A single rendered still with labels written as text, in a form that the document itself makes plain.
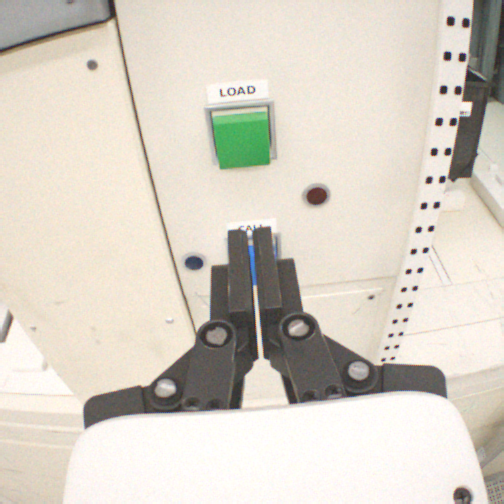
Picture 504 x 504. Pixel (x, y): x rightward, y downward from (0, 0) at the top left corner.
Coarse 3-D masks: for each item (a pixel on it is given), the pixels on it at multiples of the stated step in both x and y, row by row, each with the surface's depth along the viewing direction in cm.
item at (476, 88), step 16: (480, 80) 55; (464, 96) 54; (480, 96) 54; (464, 112) 56; (480, 112) 56; (464, 128) 58; (480, 128) 58; (464, 144) 60; (464, 160) 62; (448, 176) 64; (464, 176) 64
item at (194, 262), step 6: (192, 252) 30; (186, 258) 30; (192, 258) 30; (198, 258) 30; (204, 258) 30; (186, 264) 30; (192, 264) 30; (198, 264) 30; (204, 264) 31; (192, 270) 31; (198, 270) 31
